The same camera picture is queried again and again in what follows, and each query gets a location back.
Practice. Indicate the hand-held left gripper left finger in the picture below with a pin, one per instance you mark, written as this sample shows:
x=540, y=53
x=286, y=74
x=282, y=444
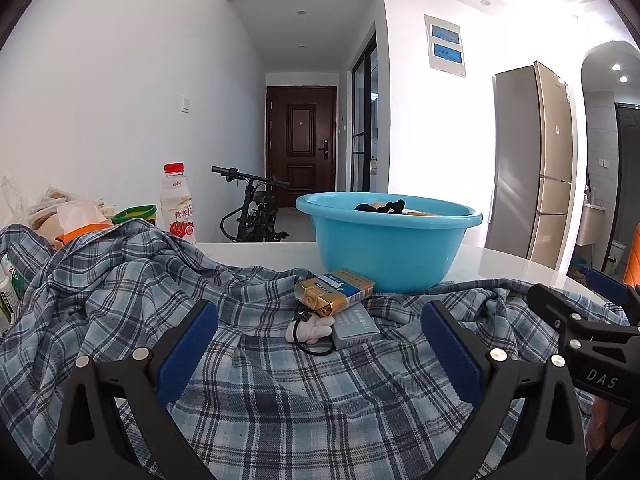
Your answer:
x=187, y=350

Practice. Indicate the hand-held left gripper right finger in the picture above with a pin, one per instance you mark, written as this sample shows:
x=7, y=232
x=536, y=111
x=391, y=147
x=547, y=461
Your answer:
x=450, y=355

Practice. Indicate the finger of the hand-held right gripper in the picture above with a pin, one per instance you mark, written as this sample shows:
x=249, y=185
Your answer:
x=600, y=350
x=612, y=290

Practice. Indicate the blue plastic basin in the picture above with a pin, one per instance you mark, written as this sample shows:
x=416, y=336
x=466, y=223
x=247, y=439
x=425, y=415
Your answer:
x=390, y=250

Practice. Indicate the black plush toy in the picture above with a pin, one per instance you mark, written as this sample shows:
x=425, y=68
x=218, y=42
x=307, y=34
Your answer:
x=385, y=207

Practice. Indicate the green container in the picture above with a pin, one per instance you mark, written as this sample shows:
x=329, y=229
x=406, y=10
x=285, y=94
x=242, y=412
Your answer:
x=135, y=212

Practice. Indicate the white bin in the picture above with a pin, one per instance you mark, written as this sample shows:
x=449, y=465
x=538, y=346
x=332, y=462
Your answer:
x=615, y=257

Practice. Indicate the orange chair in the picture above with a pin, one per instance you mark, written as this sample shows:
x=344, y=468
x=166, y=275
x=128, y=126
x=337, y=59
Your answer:
x=634, y=255

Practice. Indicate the white sink cabinet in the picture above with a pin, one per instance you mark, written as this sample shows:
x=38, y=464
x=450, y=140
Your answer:
x=592, y=225

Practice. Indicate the grey blue flat box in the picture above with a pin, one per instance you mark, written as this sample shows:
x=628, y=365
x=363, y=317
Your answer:
x=355, y=330

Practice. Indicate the blue plaid cloth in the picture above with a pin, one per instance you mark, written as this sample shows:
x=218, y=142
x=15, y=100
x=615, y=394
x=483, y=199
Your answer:
x=300, y=400

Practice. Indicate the gold cigarette pack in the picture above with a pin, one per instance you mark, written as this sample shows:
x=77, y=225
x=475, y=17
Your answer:
x=322, y=297

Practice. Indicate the white drink bottle red cap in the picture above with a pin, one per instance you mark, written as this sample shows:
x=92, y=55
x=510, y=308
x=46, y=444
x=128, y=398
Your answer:
x=177, y=210

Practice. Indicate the black electric bike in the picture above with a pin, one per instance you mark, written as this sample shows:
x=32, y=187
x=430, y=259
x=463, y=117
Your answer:
x=257, y=215

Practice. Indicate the silver refrigerator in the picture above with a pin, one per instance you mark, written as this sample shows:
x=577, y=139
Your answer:
x=525, y=160

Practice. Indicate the green white bottle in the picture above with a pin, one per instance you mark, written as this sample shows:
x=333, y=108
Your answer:
x=10, y=285

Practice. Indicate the clear plastic snack bag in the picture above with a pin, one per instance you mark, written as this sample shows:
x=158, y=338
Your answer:
x=42, y=212

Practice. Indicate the dark brown door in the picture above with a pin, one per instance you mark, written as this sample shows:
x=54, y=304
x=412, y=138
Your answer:
x=300, y=145

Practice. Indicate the black framed glass door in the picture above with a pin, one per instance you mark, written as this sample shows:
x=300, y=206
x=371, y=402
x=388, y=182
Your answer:
x=362, y=125

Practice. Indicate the white light switch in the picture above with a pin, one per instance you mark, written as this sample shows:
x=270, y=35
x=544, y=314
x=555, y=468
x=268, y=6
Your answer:
x=185, y=104

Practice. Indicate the grey wall panel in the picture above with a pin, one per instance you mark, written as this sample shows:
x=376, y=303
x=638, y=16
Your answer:
x=445, y=45

